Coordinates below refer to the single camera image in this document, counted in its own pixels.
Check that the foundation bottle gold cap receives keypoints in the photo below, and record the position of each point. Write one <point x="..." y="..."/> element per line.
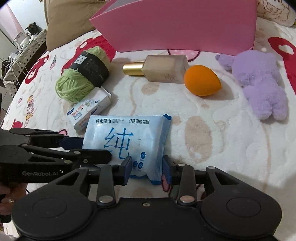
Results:
<point x="159" y="68"/>

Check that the person's left hand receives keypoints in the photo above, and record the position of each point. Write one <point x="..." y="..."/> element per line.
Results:
<point x="11" y="196"/>

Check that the blue wet wipes pack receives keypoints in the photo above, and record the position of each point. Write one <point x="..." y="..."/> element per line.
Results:
<point x="140" y="137"/>

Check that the white red bear blanket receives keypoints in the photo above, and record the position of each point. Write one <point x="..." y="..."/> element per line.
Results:
<point x="220" y="130"/>

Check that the pink cardboard box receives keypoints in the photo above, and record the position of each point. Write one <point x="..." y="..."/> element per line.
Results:
<point x="226" y="27"/>

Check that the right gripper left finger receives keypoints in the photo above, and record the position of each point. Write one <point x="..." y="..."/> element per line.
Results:
<point x="109" y="177"/>

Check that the orange makeup sponge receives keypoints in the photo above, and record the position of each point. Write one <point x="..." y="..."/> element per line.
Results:
<point x="201" y="81"/>

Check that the green yarn ball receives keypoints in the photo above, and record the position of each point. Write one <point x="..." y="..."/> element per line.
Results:
<point x="90" y="69"/>

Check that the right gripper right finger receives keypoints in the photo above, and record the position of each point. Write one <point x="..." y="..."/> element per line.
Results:
<point x="183" y="176"/>

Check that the brown pillow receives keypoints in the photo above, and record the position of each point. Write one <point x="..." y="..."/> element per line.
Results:
<point x="68" y="20"/>

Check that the pink bunny print quilt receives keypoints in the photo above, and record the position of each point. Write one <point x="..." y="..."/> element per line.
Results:
<point x="277" y="11"/>

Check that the polka dot storage basket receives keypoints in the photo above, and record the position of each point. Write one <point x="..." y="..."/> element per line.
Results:
<point x="22" y="64"/>

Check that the small white tissue pack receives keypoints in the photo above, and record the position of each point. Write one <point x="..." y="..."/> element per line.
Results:
<point x="93" y="103"/>

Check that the purple plush toy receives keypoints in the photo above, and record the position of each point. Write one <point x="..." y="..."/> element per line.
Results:
<point x="258" y="74"/>

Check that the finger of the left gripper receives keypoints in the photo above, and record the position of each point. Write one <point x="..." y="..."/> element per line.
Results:
<point x="69" y="143"/>

